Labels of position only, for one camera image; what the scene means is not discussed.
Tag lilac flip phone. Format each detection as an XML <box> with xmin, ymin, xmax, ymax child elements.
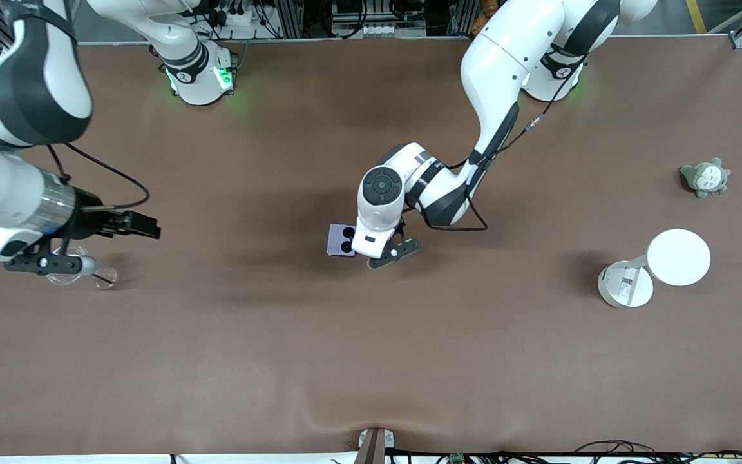
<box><xmin>327</xmin><ymin>224</ymin><xmax>357</xmax><ymax>257</ymax></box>

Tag clear plastic cup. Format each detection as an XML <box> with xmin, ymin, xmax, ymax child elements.
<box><xmin>46</xmin><ymin>244</ymin><xmax>118</xmax><ymax>290</ymax></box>

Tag orange snack bags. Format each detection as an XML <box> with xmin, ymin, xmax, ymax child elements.
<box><xmin>472</xmin><ymin>0</ymin><xmax>502</xmax><ymax>37</ymax></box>

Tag white power strip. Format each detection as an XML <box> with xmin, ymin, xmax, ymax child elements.
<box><xmin>216</xmin><ymin>6</ymin><xmax>272</xmax><ymax>30</ymax></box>

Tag white desk lamp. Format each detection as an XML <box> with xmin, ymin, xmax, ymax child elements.
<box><xmin>598</xmin><ymin>229</ymin><xmax>712</xmax><ymax>309</ymax></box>

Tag grey totoro plush toy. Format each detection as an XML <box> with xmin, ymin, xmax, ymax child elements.
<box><xmin>680</xmin><ymin>157</ymin><xmax>731</xmax><ymax>199</ymax></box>

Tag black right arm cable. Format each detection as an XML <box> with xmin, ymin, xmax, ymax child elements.
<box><xmin>48</xmin><ymin>143</ymin><xmax>151</xmax><ymax>211</ymax></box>

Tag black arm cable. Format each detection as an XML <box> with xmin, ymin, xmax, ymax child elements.
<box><xmin>419</xmin><ymin>61</ymin><xmax>587</xmax><ymax>231</ymax></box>
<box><xmin>48</xmin><ymin>143</ymin><xmax>151</xmax><ymax>211</ymax></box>

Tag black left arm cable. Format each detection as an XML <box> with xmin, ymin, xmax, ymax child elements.
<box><xmin>419</xmin><ymin>61</ymin><xmax>587</xmax><ymax>231</ymax></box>

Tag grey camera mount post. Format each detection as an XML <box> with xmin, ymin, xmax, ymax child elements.
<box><xmin>353</xmin><ymin>427</ymin><xmax>395</xmax><ymax>464</ymax></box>

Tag looped black cable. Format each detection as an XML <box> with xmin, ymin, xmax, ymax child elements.
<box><xmin>574</xmin><ymin>440</ymin><xmax>656</xmax><ymax>456</ymax></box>

